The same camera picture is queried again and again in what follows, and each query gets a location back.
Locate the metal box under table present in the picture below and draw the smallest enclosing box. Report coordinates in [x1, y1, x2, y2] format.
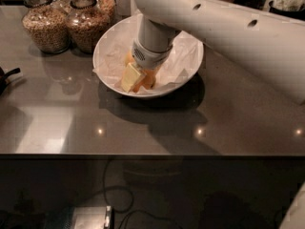
[47, 205, 114, 229]

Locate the white bowl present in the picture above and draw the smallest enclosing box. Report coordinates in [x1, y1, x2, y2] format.
[91, 13, 205, 99]

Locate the black cup with packets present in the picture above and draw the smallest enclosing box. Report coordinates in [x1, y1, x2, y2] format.
[269, 0, 305, 21]

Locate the left glass cereal jar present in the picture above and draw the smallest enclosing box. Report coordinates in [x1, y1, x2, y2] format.
[22, 0, 71, 54]

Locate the rear glass cereal jar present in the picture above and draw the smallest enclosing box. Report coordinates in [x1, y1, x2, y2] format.
[96, 0, 115, 23]

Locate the glass cereal jar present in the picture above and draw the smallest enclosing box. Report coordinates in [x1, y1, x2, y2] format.
[66, 0, 111, 53]
[96, 0, 115, 23]
[22, 0, 71, 54]

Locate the orange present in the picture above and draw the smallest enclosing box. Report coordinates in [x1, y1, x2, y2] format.
[124, 52, 134, 65]
[132, 70, 156, 93]

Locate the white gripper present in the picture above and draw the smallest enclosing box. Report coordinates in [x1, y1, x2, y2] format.
[121, 16, 180, 93]

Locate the middle glass cereal jar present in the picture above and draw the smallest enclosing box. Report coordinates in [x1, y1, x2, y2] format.
[66, 0, 111, 53]

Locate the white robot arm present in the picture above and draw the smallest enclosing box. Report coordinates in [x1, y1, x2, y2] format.
[132, 0, 305, 104]

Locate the white paper liner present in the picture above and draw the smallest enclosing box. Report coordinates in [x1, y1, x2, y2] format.
[92, 14, 201, 95]

